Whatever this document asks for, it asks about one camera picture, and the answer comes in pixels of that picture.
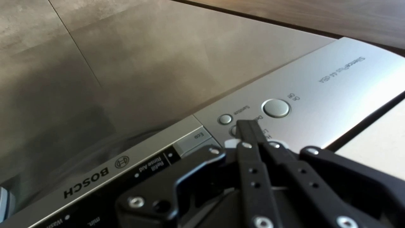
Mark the silver dishwasher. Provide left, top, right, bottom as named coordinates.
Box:
left=0, top=36, right=405, bottom=228

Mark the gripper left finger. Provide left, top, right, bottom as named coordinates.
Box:
left=115, top=120, right=284, bottom=228

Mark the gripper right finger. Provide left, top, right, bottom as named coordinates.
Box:
left=252, top=120, right=405, bottom=228

